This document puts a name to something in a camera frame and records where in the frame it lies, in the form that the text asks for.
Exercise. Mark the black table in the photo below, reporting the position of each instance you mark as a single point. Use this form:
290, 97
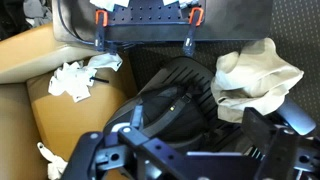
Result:
233, 20

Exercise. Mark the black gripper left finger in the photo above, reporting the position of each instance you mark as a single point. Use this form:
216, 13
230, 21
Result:
110, 155

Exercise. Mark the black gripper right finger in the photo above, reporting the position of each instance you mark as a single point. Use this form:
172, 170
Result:
286, 153

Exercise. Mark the tan leather armchair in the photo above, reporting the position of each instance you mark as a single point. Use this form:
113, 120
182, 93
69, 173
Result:
66, 116

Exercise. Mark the black office chair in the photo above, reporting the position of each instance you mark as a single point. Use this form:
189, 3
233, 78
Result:
191, 73

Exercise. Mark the dark perforated mounting plate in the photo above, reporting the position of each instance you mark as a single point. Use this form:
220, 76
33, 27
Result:
150, 13

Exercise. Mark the large white crumpled rag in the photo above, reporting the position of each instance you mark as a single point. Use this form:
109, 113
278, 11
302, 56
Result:
73, 80

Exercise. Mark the grey fabric bundle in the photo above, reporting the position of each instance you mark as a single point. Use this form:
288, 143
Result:
36, 11

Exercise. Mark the beige crumpled cloth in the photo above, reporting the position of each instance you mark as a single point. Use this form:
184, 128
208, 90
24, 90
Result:
256, 76

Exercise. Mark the black marker pen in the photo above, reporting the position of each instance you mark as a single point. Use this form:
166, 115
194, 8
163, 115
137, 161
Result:
100, 80

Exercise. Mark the small white crumpled rag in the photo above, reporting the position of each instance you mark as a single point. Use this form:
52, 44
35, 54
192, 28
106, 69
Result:
55, 165

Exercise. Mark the orange black bar clamp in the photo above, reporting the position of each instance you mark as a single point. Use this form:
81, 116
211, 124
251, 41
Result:
194, 23
101, 23

